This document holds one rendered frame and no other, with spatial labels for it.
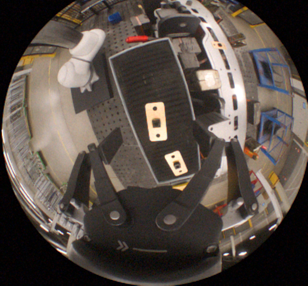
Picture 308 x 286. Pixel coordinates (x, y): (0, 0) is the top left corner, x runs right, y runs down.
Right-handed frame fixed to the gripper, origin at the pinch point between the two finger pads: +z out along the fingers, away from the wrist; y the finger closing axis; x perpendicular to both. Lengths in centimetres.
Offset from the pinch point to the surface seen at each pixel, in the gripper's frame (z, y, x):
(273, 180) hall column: 59, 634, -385
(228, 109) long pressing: 21.9, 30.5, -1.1
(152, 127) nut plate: 4.7, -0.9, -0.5
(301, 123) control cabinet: -2, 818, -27
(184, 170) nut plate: 5.6, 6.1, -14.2
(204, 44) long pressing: 21.5, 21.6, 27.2
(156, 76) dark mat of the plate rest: 5.9, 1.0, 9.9
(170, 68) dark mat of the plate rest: 5.8, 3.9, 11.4
